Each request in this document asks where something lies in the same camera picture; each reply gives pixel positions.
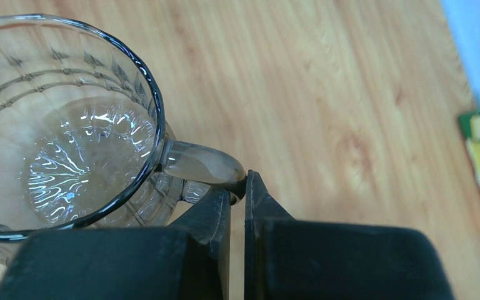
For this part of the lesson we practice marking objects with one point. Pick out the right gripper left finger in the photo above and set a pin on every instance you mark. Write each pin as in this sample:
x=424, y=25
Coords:
x=188, y=259

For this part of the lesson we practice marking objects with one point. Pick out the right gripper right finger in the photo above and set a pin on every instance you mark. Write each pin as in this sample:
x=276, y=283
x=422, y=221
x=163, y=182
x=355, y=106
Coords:
x=286, y=258

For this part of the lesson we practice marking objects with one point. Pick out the clear glass coffee server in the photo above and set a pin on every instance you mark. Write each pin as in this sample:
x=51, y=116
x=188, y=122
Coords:
x=84, y=141

